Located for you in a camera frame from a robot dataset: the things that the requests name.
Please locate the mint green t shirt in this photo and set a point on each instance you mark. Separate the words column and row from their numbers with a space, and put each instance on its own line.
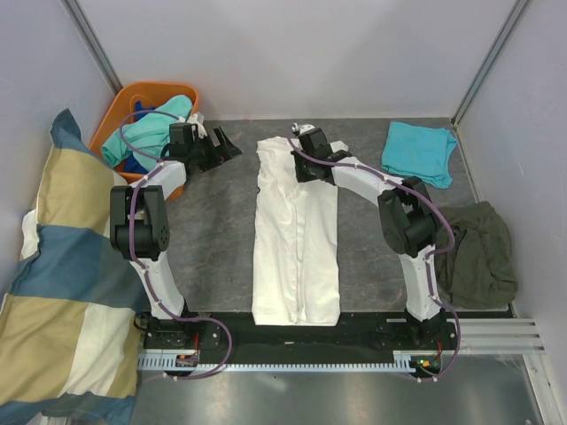
column 149, row 134

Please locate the olive green t shirt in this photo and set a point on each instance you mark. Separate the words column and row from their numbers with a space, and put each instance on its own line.
column 478, row 273

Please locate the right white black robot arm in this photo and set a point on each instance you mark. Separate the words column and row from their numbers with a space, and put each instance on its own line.
column 408, row 218

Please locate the aluminium extrusion rails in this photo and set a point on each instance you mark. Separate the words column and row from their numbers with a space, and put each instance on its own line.
column 500, row 336

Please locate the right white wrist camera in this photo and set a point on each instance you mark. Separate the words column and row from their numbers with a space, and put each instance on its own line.
column 299, row 129

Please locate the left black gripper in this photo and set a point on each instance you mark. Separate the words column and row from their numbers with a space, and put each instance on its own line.
column 219, row 155

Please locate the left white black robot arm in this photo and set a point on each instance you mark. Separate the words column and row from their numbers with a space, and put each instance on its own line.
column 139, row 227

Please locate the blue beige checkered pillow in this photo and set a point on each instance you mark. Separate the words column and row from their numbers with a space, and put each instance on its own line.
column 68, row 339

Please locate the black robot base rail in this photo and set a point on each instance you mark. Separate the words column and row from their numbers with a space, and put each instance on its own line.
column 234, row 337

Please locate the white t shirt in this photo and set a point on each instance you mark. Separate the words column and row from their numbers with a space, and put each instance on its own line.
column 295, row 278

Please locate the left aluminium corner post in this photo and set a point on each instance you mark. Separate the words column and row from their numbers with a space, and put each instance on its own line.
column 81, row 21

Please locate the folded turquoise t shirt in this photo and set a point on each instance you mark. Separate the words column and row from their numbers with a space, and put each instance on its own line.
column 423, row 152

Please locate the aluminium corner post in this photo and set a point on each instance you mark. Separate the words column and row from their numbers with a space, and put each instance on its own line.
column 518, row 9
column 81, row 21

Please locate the right aluminium corner post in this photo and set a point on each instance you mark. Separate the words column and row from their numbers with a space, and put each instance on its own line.
column 518, row 9

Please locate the dark blue t shirt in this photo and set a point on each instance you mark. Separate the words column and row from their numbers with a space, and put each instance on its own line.
column 141, row 110

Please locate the white slotted cable duct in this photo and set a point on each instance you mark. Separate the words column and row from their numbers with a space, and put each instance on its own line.
column 169, row 363

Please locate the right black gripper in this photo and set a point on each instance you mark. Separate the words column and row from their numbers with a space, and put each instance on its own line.
column 301, row 176

